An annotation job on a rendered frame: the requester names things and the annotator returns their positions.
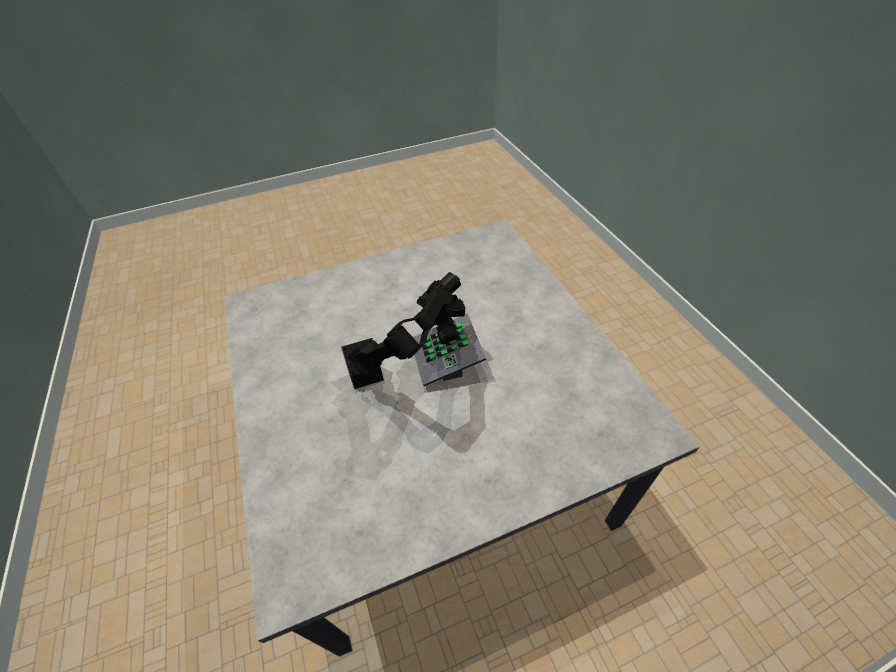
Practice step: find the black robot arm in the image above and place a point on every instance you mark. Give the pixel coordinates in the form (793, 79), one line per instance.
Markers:
(399, 342)

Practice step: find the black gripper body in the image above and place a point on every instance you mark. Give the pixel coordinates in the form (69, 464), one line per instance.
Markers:
(447, 332)

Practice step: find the grey switch panel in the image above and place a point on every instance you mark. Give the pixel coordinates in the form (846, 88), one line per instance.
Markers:
(437, 361)

